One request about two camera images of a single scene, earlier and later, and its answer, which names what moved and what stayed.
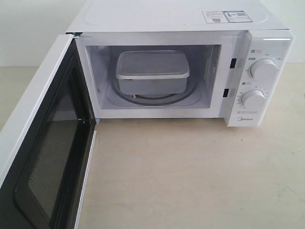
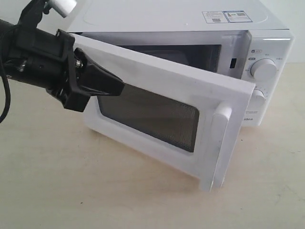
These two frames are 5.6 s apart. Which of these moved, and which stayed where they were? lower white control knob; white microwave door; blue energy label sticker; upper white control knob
Moved: white microwave door
Stayed: upper white control knob; lower white control knob; blue energy label sticker
